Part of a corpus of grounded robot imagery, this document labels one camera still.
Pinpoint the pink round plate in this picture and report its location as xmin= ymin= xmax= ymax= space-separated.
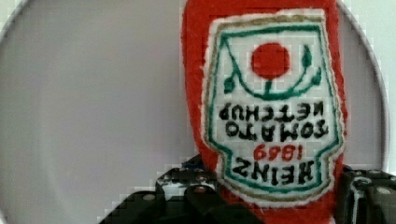
xmin=1 ymin=0 xmax=389 ymax=224

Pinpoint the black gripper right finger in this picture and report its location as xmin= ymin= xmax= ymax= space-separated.
xmin=334 ymin=166 xmax=396 ymax=224

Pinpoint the red felt ketchup bottle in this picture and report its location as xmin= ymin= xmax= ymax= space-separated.
xmin=181 ymin=0 xmax=347 ymax=224

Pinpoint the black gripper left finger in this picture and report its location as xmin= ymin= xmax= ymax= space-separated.
xmin=99 ymin=155 xmax=263 ymax=224

